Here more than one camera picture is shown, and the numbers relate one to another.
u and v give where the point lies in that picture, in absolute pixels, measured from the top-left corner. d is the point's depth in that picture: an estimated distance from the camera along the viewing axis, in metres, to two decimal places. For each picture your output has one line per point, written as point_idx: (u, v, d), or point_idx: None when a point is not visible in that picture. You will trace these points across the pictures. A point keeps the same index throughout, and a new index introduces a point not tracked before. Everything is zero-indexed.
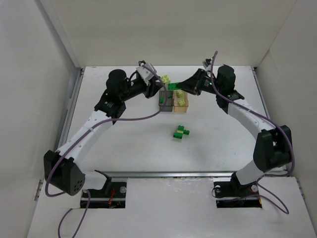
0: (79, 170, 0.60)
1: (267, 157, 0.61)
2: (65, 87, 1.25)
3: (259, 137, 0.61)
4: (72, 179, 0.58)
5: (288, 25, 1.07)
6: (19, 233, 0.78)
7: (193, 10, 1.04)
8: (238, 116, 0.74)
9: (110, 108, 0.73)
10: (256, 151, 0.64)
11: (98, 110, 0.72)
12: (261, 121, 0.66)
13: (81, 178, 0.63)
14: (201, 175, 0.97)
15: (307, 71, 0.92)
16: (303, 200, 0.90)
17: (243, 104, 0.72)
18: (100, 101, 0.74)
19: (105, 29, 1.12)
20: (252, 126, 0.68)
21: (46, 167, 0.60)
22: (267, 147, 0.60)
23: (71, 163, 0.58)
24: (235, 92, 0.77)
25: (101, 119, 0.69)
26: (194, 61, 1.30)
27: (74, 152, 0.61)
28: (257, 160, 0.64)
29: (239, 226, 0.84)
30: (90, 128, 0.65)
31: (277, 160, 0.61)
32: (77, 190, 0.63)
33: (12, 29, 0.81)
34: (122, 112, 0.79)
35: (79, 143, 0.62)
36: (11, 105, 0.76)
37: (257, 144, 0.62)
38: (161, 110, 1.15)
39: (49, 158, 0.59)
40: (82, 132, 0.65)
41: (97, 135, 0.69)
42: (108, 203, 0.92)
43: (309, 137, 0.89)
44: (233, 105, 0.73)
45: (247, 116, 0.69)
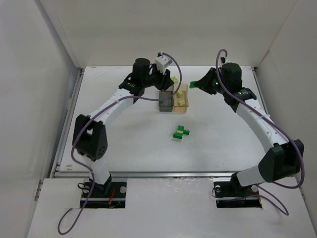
0: (105, 135, 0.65)
1: (275, 170, 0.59)
2: (65, 87, 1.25)
3: (270, 151, 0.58)
4: (99, 142, 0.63)
5: (287, 26, 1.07)
6: (18, 233, 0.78)
7: (193, 10, 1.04)
8: (248, 119, 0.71)
9: (132, 88, 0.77)
10: (264, 162, 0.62)
11: (122, 89, 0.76)
12: (274, 132, 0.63)
13: (105, 144, 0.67)
14: (202, 175, 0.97)
15: (307, 71, 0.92)
16: (303, 200, 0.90)
17: (254, 106, 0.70)
18: (124, 82, 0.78)
19: (105, 29, 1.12)
20: (262, 133, 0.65)
21: (76, 129, 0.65)
22: (277, 163, 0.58)
23: (100, 126, 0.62)
24: (246, 90, 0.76)
25: (125, 95, 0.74)
26: (194, 61, 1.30)
27: (102, 118, 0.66)
28: (263, 169, 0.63)
29: (239, 226, 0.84)
30: (117, 100, 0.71)
31: (284, 173, 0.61)
32: (99, 155, 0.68)
33: (13, 29, 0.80)
34: (142, 93, 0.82)
35: (106, 110, 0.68)
36: (10, 105, 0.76)
37: (266, 157, 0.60)
38: (161, 110, 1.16)
39: (80, 120, 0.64)
40: (109, 103, 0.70)
41: (121, 109, 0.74)
42: (108, 203, 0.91)
43: (309, 137, 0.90)
44: (244, 106, 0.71)
45: (259, 123, 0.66)
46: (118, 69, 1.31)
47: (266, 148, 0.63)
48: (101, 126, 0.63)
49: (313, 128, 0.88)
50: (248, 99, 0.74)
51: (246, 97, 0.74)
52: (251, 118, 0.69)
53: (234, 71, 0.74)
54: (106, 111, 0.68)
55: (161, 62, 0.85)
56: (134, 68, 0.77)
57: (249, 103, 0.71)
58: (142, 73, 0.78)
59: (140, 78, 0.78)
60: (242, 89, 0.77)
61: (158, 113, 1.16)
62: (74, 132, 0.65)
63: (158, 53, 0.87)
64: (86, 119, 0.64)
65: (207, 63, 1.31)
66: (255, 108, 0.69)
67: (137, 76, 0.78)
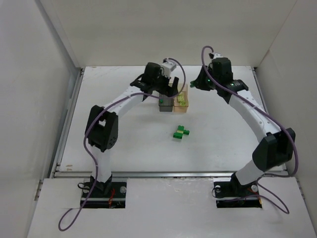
0: (118, 126, 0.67)
1: (268, 158, 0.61)
2: (65, 87, 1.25)
3: (263, 141, 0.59)
4: (111, 133, 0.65)
5: (288, 26, 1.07)
6: (18, 233, 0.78)
7: (193, 10, 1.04)
8: (240, 110, 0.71)
9: (143, 86, 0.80)
10: (257, 151, 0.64)
11: (133, 86, 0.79)
12: (267, 121, 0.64)
13: (116, 135, 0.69)
14: (201, 175, 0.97)
15: (307, 71, 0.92)
16: (303, 200, 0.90)
17: (247, 97, 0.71)
18: (135, 81, 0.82)
19: (105, 29, 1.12)
20: (255, 124, 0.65)
21: (90, 117, 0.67)
22: (270, 151, 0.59)
23: (113, 116, 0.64)
24: (237, 81, 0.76)
25: (136, 91, 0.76)
26: (195, 61, 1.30)
27: (115, 109, 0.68)
28: (257, 158, 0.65)
29: (239, 226, 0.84)
30: (129, 95, 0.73)
31: (277, 161, 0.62)
32: (110, 145, 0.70)
33: (12, 29, 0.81)
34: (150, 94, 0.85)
35: (120, 103, 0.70)
36: (11, 105, 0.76)
37: (259, 146, 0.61)
38: (161, 110, 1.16)
39: (95, 109, 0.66)
40: (121, 95, 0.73)
41: (132, 103, 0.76)
42: (108, 203, 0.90)
43: (309, 137, 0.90)
44: (236, 98, 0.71)
45: (252, 114, 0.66)
46: (118, 69, 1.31)
47: (260, 138, 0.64)
48: (115, 116, 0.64)
49: (313, 128, 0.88)
50: (240, 90, 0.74)
51: (239, 89, 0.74)
52: (244, 109, 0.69)
53: (223, 64, 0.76)
54: (119, 104, 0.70)
55: (167, 67, 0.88)
56: (147, 68, 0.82)
57: (241, 95, 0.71)
58: (154, 73, 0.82)
59: (151, 78, 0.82)
60: (233, 81, 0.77)
61: (158, 113, 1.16)
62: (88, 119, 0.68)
63: (164, 59, 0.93)
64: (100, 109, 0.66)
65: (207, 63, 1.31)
66: (247, 99, 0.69)
67: (149, 77, 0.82)
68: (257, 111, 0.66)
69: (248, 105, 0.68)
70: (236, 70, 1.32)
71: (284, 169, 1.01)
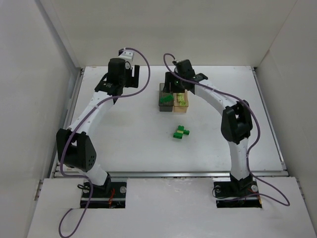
0: (91, 144, 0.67)
1: (233, 129, 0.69)
2: (65, 87, 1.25)
3: (224, 112, 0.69)
4: (86, 152, 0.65)
5: (288, 25, 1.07)
6: (18, 233, 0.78)
7: (193, 10, 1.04)
8: (205, 96, 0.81)
9: (110, 88, 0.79)
10: (224, 126, 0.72)
11: (99, 90, 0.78)
12: (225, 99, 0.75)
13: (93, 153, 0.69)
14: (201, 175, 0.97)
15: (307, 71, 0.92)
16: (303, 200, 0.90)
17: (207, 84, 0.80)
18: (100, 84, 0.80)
19: (105, 29, 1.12)
20: (217, 103, 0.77)
21: (60, 145, 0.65)
22: (232, 121, 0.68)
23: (84, 136, 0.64)
24: (199, 75, 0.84)
25: (103, 97, 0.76)
26: (195, 61, 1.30)
27: (84, 128, 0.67)
28: (225, 133, 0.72)
29: (239, 226, 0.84)
30: (96, 105, 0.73)
31: (240, 131, 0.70)
32: (91, 165, 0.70)
33: (13, 29, 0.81)
34: (121, 93, 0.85)
35: (87, 119, 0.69)
36: (11, 105, 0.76)
37: (223, 119, 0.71)
38: (161, 110, 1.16)
39: (62, 135, 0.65)
40: (89, 109, 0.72)
41: (102, 112, 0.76)
42: (108, 203, 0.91)
43: (309, 137, 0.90)
44: (198, 87, 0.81)
45: (212, 95, 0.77)
46: None
47: None
48: (85, 136, 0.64)
49: (313, 128, 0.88)
50: (202, 80, 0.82)
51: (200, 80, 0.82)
52: (206, 94, 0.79)
53: (184, 63, 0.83)
54: (87, 120, 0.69)
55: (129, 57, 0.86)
56: (111, 67, 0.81)
57: (203, 83, 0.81)
58: (119, 72, 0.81)
59: (118, 77, 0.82)
60: (195, 75, 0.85)
61: (158, 113, 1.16)
62: (58, 148, 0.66)
63: (121, 50, 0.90)
64: (67, 134, 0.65)
65: (207, 63, 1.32)
66: (207, 85, 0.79)
67: (115, 76, 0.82)
68: (216, 93, 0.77)
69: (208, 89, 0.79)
70: (236, 70, 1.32)
71: (284, 169, 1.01)
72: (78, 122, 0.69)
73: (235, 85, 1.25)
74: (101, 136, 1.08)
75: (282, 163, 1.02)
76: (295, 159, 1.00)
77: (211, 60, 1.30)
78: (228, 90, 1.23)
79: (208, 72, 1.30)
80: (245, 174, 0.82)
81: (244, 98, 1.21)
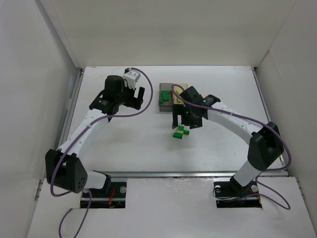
0: (81, 165, 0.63)
1: (263, 156, 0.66)
2: (65, 86, 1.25)
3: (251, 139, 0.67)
4: (77, 175, 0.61)
5: (288, 26, 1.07)
6: (18, 233, 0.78)
7: (193, 11, 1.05)
8: (221, 121, 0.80)
9: (104, 105, 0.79)
10: (252, 154, 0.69)
11: (93, 108, 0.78)
12: (247, 123, 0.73)
13: (84, 175, 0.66)
14: (201, 175, 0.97)
15: (307, 72, 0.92)
16: (303, 200, 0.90)
17: (223, 107, 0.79)
18: (94, 101, 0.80)
19: (105, 29, 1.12)
20: (238, 129, 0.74)
21: (49, 167, 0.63)
22: (262, 148, 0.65)
23: (75, 157, 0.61)
24: (209, 97, 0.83)
25: (97, 116, 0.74)
26: (195, 61, 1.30)
27: (75, 149, 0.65)
28: (253, 160, 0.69)
29: (238, 226, 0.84)
30: (88, 124, 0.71)
31: (272, 156, 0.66)
32: (80, 188, 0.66)
33: (12, 28, 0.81)
34: (116, 111, 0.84)
35: (79, 140, 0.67)
36: (10, 105, 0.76)
37: (250, 146, 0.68)
38: (161, 110, 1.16)
39: (52, 156, 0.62)
40: (81, 129, 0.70)
41: (95, 131, 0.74)
42: (108, 203, 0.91)
43: (310, 137, 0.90)
44: (213, 111, 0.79)
45: (232, 120, 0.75)
46: (118, 69, 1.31)
47: (247, 139, 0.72)
48: (76, 157, 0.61)
49: (313, 128, 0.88)
50: (214, 103, 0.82)
51: (212, 103, 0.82)
52: (224, 119, 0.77)
53: (188, 91, 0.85)
54: (79, 140, 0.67)
55: (132, 78, 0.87)
56: (107, 84, 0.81)
57: (217, 107, 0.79)
58: (115, 89, 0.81)
59: (114, 95, 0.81)
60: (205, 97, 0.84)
61: (158, 113, 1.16)
62: (47, 170, 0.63)
63: (127, 69, 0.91)
64: (58, 154, 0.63)
65: (207, 63, 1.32)
66: (224, 109, 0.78)
67: (111, 93, 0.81)
68: (235, 117, 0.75)
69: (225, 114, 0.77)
70: (236, 70, 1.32)
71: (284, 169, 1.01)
72: (69, 144, 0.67)
73: (236, 85, 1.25)
74: (101, 136, 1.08)
75: (282, 163, 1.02)
76: (295, 159, 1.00)
77: (210, 60, 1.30)
78: (228, 91, 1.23)
79: (209, 72, 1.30)
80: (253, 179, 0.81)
81: (244, 98, 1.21)
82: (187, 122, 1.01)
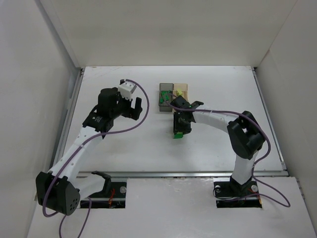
0: (73, 189, 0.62)
1: (244, 144, 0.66)
2: (65, 87, 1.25)
3: (230, 128, 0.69)
4: (68, 197, 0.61)
5: (288, 25, 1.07)
6: (18, 233, 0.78)
7: (193, 10, 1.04)
8: (206, 121, 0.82)
9: (98, 122, 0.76)
10: (236, 145, 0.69)
11: (86, 126, 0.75)
12: (226, 116, 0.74)
13: (77, 197, 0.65)
14: (201, 175, 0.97)
15: (307, 72, 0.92)
16: (303, 200, 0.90)
17: (205, 108, 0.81)
18: (88, 117, 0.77)
19: (105, 29, 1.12)
20: (220, 123, 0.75)
21: (40, 190, 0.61)
22: (240, 136, 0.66)
23: (66, 183, 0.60)
24: (195, 102, 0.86)
25: (90, 134, 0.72)
26: (195, 60, 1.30)
27: (67, 171, 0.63)
28: (238, 150, 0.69)
29: (238, 226, 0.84)
30: (81, 144, 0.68)
31: (253, 142, 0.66)
32: (72, 208, 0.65)
33: (12, 27, 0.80)
34: (110, 127, 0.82)
35: (71, 161, 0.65)
36: (10, 105, 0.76)
37: (231, 136, 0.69)
38: (161, 110, 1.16)
39: (42, 180, 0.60)
40: (74, 149, 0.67)
41: (88, 150, 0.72)
42: (108, 203, 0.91)
43: (310, 137, 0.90)
44: (197, 113, 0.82)
45: (212, 116, 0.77)
46: (118, 69, 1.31)
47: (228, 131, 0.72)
48: (67, 183, 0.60)
49: (313, 128, 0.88)
50: (197, 106, 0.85)
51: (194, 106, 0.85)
52: (207, 119, 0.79)
53: (176, 98, 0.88)
54: (71, 161, 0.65)
55: (127, 89, 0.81)
56: (100, 99, 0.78)
57: (200, 108, 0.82)
58: (108, 104, 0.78)
59: (107, 111, 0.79)
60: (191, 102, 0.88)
61: (158, 113, 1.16)
62: (38, 192, 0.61)
63: (122, 80, 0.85)
64: (48, 177, 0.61)
65: (207, 63, 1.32)
66: (205, 109, 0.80)
67: (105, 109, 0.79)
68: (215, 113, 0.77)
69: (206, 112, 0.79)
70: (236, 70, 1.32)
71: (284, 169, 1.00)
72: (61, 165, 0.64)
73: (236, 85, 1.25)
74: None
75: (282, 163, 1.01)
76: (295, 159, 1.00)
77: (210, 60, 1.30)
78: (228, 91, 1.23)
79: (209, 72, 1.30)
80: (249, 177, 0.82)
81: (244, 98, 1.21)
82: (181, 129, 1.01)
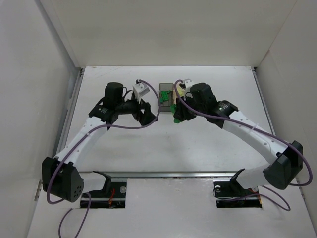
0: (79, 175, 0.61)
1: (287, 180, 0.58)
2: (65, 86, 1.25)
3: (277, 162, 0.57)
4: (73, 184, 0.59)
5: (288, 25, 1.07)
6: (18, 233, 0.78)
7: (193, 10, 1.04)
8: (238, 134, 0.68)
9: (104, 113, 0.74)
10: (273, 175, 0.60)
11: (92, 116, 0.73)
12: (271, 141, 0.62)
13: (80, 183, 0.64)
14: (202, 175, 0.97)
15: (308, 72, 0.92)
16: (303, 200, 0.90)
17: (241, 119, 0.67)
18: (94, 108, 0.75)
19: (105, 29, 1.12)
20: (260, 146, 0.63)
21: (45, 175, 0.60)
22: (286, 172, 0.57)
23: (71, 168, 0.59)
24: (225, 103, 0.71)
25: (96, 124, 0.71)
26: (195, 60, 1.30)
27: (72, 158, 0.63)
28: (272, 179, 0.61)
29: (238, 226, 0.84)
30: (87, 133, 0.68)
31: (292, 176, 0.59)
32: (76, 196, 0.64)
33: (12, 27, 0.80)
34: (116, 119, 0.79)
35: (76, 148, 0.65)
36: (10, 105, 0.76)
37: (273, 168, 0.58)
38: (162, 110, 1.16)
39: (48, 164, 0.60)
40: (79, 137, 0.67)
41: (94, 139, 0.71)
42: (108, 203, 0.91)
43: (310, 137, 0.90)
44: (231, 122, 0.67)
45: (253, 135, 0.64)
46: (118, 69, 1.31)
47: (269, 158, 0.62)
48: (73, 168, 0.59)
49: (313, 128, 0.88)
50: (231, 112, 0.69)
51: (228, 112, 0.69)
52: (243, 133, 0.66)
53: (203, 90, 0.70)
54: (77, 148, 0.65)
55: (136, 89, 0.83)
56: (107, 91, 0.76)
57: (236, 118, 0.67)
58: (114, 96, 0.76)
59: (113, 103, 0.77)
60: (220, 102, 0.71)
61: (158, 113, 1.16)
62: (43, 178, 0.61)
63: (137, 80, 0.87)
64: (54, 163, 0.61)
65: (207, 63, 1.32)
66: (243, 122, 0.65)
67: (110, 101, 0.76)
68: (257, 132, 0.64)
69: (245, 127, 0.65)
70: (236, 70, 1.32)
71: None
72: (66, 152, 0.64)
73: (236, 85, 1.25)
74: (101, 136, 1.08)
75: None
76: None
77: (209, 60, 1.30)
78: (228, 91, 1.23)
79: (209, 72, 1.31)
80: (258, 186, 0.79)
81: (244, 97, 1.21)
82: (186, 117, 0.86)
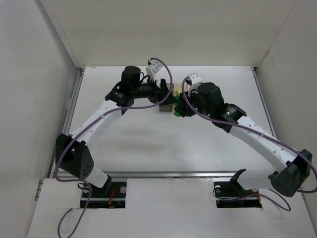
0: (89, 154, 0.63)
1: (293, 189, 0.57)
2: (65, 87, 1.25)
3: (286, 172, 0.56)
4: (82, 162, 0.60)
5: (288, 25, 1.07)
6: (18, 233, 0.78)
7: (193, 10, 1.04)
8: (246, 140, 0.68)
9: (120, 98, 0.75)
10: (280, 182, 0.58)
11: (109, 99, 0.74)
12: (280, 148, 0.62)
13: (90, 164, 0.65)
14: (202, 175, 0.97)
15: (308, 71, 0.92)
16: (303, 200, 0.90)
17: (250, 125, 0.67)
18: (111, 92, 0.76)
19: (105, 29, 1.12)
20: (268, 153, 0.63)
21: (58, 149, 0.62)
22: (294, 181, 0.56)
23: (83, 145, 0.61)
24: (232, 107, 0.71)
25: (111, 107, 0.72)
26: (195, 60, 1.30)
27: (85, 137, 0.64)
28: (278, 186, 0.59)
29: (238, 226, 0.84)
30: (102, 115, 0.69)
31: (298, 185, 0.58)
32: (85, 175, 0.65)
33: (12, 27, 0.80)
34: (131, 104, 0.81)
35: (90, 128, 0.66)
36: (10, 105, 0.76)
37: (282, 176, 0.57)
38: (161, 110, 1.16)
39: (62, 141, 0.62)
40: (94, 118, 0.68)
41: (107, 123, 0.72)
42: (108, 203, 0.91)
43: (310, 136, 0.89)
44: (239, 128, 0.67)
45: (263, 143, 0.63)
46: (118, 69, 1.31)
47: (278, 167, 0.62)
48: (84, 146, 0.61)
49: (313, 128, 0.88)
50: (238, 117, 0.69)
51: (236, 116, 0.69)
52: (252, 139, 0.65)
53: (213, 92, 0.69)
54: (90, 128, 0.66)
55: (150, 67, 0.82)
56: (124, 76, 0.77)
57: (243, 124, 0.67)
58: (131, 83, 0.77)
59: (129, 88, 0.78)
60: (227, 106, 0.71)
61: (158, 113, 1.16)
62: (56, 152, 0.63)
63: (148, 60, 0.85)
64: (68, 140, 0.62)
65: (207, 64, 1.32)
66: (253, 129, 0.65)
67: (127, 87, 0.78)
68: (266, 139, 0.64)
69: (254, 134, 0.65)
70: (236, 70, 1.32)
71: None
72: (79, 131, 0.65)
73: (236, 85, 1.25)
74: (101, 136, 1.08)
75: None
76: None
77: (209, 60, 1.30)
78: (228, 91, 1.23)
79: (208, 72, 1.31)
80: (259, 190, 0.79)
81: (244, 98, 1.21)
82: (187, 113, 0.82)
